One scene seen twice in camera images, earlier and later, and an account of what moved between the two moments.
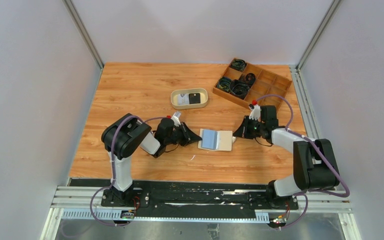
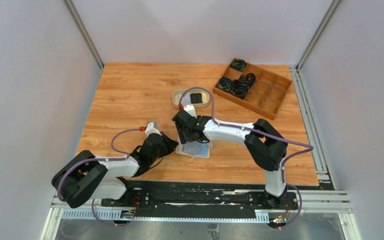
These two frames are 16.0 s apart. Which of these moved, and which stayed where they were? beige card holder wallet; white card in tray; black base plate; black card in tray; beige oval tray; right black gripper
Moved: right black gripper; beige card holder wallet
Stayed: black card in tray; black base plate; beige oval tray; white card in tray
